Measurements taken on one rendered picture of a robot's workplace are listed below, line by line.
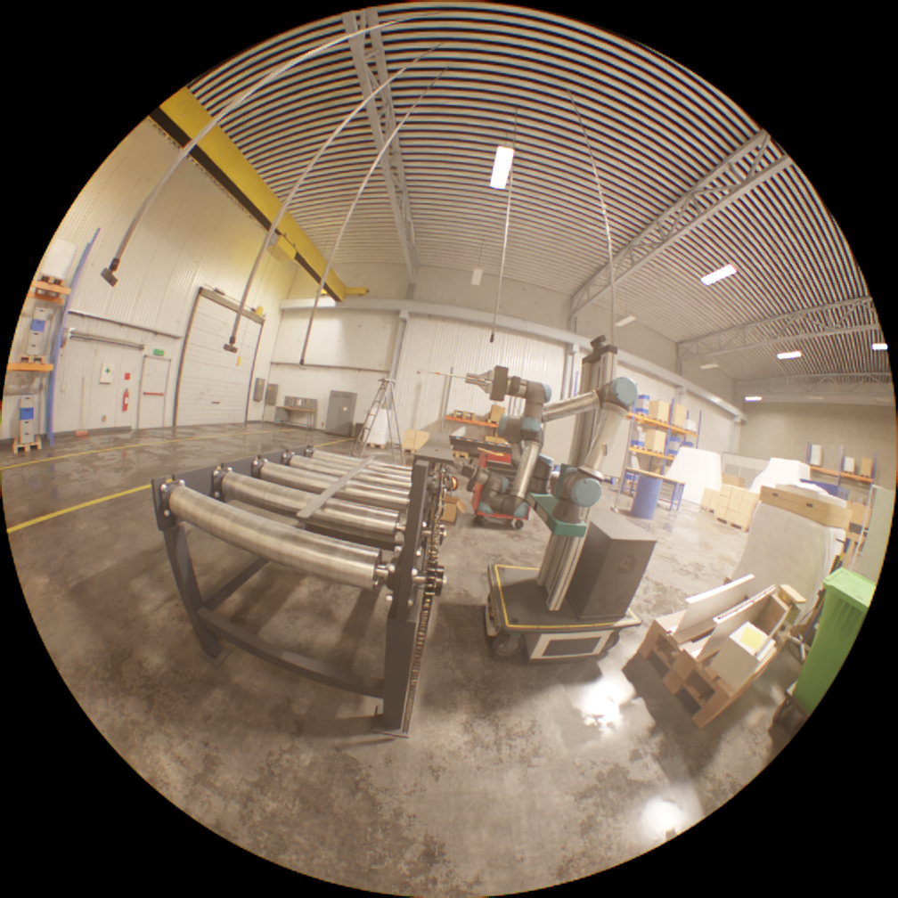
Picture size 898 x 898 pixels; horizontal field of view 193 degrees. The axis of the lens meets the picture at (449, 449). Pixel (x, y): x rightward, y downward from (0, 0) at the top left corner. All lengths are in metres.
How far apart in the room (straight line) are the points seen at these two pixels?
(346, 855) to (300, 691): 0.80
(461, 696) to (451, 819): 0.67
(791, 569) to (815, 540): 0.36
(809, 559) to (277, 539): 3.49
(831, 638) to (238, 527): 2.69
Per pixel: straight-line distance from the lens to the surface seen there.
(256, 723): 1.42
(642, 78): 7.66
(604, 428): 1.08
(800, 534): 3.19
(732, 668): 1.80
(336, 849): 1.26
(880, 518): 3.32
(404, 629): 0.76
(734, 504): 8.63
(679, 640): 1.92
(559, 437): 5.60
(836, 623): 2.12
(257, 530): 0.79
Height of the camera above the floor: 1.25
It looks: 6 degrees down
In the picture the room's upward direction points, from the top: 9 degrees clockwise
